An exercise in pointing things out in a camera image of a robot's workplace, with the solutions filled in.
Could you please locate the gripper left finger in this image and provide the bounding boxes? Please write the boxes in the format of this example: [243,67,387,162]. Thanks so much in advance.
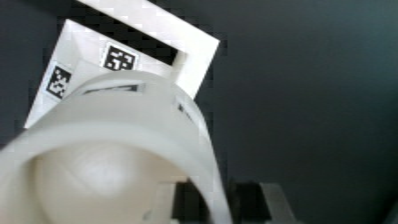
[140,178,197,224]

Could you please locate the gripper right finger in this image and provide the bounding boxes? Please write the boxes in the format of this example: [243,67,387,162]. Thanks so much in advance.
[231,182,302,224]

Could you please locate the white lamp shade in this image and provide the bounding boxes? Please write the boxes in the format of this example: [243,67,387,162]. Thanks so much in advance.
[0,71,232,224]

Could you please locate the white lamp base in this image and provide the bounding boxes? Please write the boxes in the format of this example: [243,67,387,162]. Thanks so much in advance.
[24,19,172,128]

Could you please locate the white lamp bulb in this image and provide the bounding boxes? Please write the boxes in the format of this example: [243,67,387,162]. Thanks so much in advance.
[33,143,186,224]

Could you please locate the white right rail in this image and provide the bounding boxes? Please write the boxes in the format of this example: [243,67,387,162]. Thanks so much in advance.
[172,33,220,97]

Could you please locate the white rail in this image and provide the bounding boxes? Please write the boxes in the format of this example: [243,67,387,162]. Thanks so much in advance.
[78,0,218,52]
[172,33,220,97]

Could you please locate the white front rail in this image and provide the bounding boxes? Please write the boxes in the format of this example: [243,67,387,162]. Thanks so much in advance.
[78,0,218,52]

